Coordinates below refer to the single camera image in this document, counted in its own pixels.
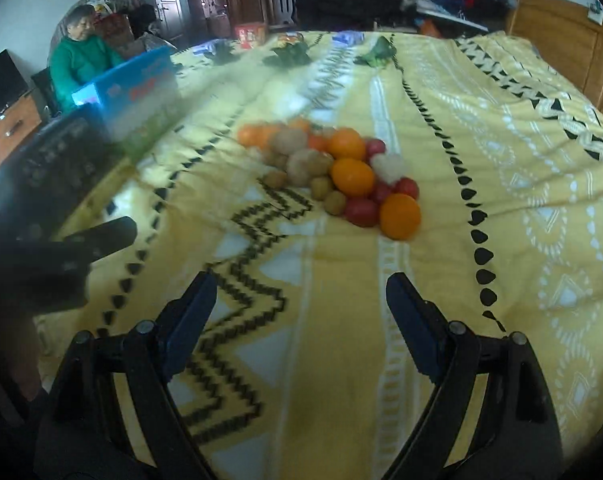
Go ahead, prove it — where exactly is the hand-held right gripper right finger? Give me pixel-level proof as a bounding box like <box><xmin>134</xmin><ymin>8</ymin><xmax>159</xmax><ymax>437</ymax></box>
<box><xmin>381</xmin><ymin>272</ymin><xmax>565</xmax><ymax>480</ymax></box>

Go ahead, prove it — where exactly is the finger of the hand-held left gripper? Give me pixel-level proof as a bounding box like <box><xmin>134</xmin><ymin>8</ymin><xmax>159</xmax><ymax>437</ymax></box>
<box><xmin>64</xmin><ymin>216</ymin><xmax>138</xmax><ymax>263</ymax></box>

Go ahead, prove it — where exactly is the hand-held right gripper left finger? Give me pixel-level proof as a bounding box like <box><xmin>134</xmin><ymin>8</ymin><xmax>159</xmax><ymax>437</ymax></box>
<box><xmin>34</xmin><ymin>271</ymin><xmax>218</xmax><ymax>480</ymax></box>

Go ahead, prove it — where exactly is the pile of oranges and kiwis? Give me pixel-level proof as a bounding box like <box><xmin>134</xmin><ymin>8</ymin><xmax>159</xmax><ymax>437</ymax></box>
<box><xmin>236</xmin><ymin>119</ymin><xmax>423</xmax><ymax>242</ymax></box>

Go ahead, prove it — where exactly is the black compartment tray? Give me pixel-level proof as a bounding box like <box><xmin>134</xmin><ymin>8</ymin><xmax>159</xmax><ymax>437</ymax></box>
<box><xmin>0</xmin><ymin>104</ymin><xmax>132</xmax><ymax>241</ymax></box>

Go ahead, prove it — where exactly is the wooden dresser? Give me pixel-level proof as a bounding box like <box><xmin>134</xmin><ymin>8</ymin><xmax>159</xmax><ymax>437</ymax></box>
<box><xmin>0</xmin><ymin>92</ymin><xmax>45</xmax><ymax>172</ymax></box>

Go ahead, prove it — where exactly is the blue cardboard box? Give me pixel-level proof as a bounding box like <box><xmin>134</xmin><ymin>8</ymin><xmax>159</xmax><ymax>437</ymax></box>
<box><xmin>71</xmin><ymin>46</ymin><xmax>180</xmax><ymax>152</ymax></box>

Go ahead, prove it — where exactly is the yellow patterned blanket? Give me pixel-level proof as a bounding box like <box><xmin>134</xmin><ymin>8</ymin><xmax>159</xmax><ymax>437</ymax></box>
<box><xmin>31</xmin><ymin>30</ymin><xmax>603</xmax><ymax>480</ymax></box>

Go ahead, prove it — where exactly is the black television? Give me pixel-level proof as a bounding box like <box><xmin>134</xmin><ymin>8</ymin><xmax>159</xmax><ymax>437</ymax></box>
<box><xmin>0</xmin><ymin>50</ymin><xmax>30</xmax><ymax>112</ymax></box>

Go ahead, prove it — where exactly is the dark door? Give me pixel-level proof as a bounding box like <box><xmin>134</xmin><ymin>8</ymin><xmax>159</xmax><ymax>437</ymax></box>
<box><xmin>148</xmin><ymin>0</ymin><xmax>187</xmax><ymax>49</ymax></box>

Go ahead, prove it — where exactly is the red snack box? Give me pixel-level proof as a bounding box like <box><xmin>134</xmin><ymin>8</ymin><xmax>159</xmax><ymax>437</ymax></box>
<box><xmin>234</xmin><ymin>22</ymin><xmax>267</xmax><ymax>50</ymax></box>

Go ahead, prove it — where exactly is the wooden chair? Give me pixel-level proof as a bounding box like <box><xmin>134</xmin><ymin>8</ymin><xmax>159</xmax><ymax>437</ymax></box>
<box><xmin>256</xmin><ymin>0</ymin><xmax>297</xmax><ymax>31</ymax></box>

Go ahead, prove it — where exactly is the wooden headboard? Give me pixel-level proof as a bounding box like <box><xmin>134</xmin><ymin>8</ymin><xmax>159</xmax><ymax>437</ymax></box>
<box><xmin>504</xmin><ymin>0</ymin><xmax>603</xmax><ymax>127</ymax></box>

